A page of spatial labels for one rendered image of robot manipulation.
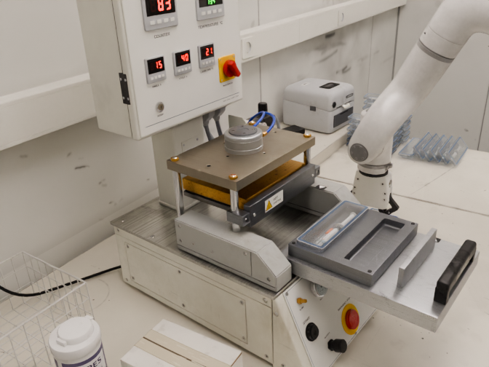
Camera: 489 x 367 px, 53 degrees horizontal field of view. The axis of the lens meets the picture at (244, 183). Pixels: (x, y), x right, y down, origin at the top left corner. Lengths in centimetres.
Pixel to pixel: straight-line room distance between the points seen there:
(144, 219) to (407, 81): 68
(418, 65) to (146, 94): 60
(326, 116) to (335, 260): 116
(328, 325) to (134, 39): 65
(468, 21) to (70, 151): 97
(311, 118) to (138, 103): 114
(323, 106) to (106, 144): 90
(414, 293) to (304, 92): 127
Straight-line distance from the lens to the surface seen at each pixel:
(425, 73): 118
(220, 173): 90
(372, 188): 134
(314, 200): 111
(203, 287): 102
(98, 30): 99
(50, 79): 128
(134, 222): 115
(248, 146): 97
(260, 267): 88
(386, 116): 118
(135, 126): 97
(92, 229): 145
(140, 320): 115
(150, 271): 114
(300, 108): 202
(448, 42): 116
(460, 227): 151
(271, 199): 95
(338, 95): 197
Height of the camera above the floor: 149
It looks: 26 degrees down
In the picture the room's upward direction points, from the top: 3 degrees counter-clockwise
